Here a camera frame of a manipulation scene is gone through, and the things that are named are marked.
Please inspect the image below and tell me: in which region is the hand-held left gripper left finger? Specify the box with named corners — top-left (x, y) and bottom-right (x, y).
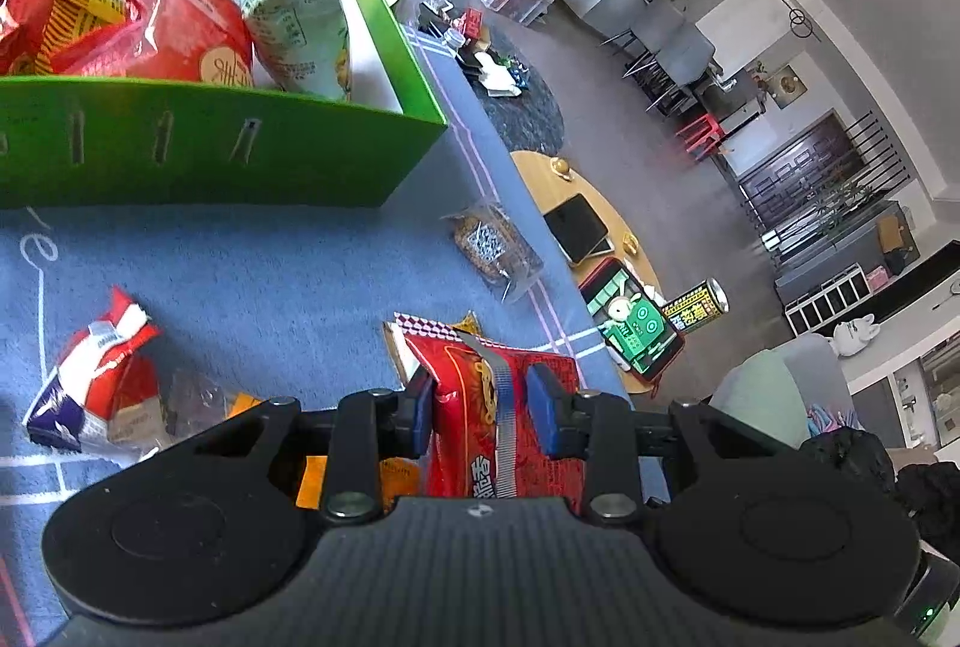
top-left (161, 368), bottom-right (437, 525)

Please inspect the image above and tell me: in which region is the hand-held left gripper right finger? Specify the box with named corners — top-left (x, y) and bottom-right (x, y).
top-left (525, 363), bottom-right (796, 526)

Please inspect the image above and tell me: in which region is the red checkered snack packet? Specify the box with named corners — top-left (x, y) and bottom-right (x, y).
top-left (386, 313), bottom-right (582, 502)

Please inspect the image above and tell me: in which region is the small clear snack packet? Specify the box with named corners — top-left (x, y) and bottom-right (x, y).
top-left (441, 203), bottom-right (545, 305)

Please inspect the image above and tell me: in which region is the pale translucent snack packet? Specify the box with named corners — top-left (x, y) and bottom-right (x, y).
top-left (112, 368), bottom-right (252, 449)

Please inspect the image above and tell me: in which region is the red white snack packet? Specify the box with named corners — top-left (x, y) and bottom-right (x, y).
top-left (22, 287), bottom-right (162, 455)

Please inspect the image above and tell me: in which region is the green cardboard box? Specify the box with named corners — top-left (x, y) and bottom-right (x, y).
top-left (0, 0), bottom-right (449, 209)

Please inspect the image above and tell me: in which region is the pale green snack packet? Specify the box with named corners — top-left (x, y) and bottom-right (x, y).
top-left (238, 0), bottom-right (353, 101)

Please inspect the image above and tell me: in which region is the crinkled red snack packet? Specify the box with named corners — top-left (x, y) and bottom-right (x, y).
top-left (52, 0), bottom-right (256, 89)

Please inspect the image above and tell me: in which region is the red yellow snack packet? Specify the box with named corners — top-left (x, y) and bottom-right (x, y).
top-left (0, 0), bottom-right (128, 77)

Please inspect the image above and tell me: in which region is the yellow drink can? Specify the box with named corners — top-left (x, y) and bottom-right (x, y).
top-left (661, 278), bottom-right (728, 335)

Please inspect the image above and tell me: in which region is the dark tablet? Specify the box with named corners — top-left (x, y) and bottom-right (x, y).
top-left (544, 195), bottom-right (610, 264)

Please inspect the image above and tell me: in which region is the blue striped tablecloth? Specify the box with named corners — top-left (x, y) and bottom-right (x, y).
top-left (0, 28), bottom-right (631, 543)

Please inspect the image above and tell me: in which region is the pale green cushion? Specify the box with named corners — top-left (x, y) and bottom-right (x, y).
top-left (709, 332), bottom-right (848, 446)

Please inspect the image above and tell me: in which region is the wooden oval side table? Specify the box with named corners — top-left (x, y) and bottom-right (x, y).
top-left (510, 151), bottom-right (665, 401)

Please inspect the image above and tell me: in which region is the white cat figurine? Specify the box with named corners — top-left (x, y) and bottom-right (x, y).
top-left (834, 313), bottom-right (880, 357)

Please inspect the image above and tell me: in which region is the red plastic stool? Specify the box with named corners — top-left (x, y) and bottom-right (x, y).
top-left (675, 115), bottom-right (725, 162)

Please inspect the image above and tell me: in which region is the black cloth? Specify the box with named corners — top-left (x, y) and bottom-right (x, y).
top-left (799, 426), bottom-right (960, 543)

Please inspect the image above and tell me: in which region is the grey storage bench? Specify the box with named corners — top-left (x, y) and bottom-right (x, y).
top-left (772, 201), bottom-right (923, 333)

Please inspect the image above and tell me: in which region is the white tissue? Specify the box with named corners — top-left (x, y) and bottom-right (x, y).
top-left (480, 55), bottom-right (526, 97)

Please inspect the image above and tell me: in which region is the dark wooden lattice screen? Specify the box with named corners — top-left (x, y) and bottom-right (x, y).
top-left (739, 111), bottom-right (912, 258)

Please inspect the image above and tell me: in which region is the dining table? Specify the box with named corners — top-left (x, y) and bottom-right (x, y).
top-left (697, 55), bottom-right (767, 139)

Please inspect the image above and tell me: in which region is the grey dining chair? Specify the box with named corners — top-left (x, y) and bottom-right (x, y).
top-left (645, 28), bottom-right (725, 116)
top-left (604, 0), bottom-right (691, 71)

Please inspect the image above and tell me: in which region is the framed wall picture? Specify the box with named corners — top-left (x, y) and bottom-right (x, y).
top-left (772, 66), bottom-right (807, 109)

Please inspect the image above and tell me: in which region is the black wall lamp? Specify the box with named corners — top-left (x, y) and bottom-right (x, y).
top-left (761, 0), bottom-right (822, 41)

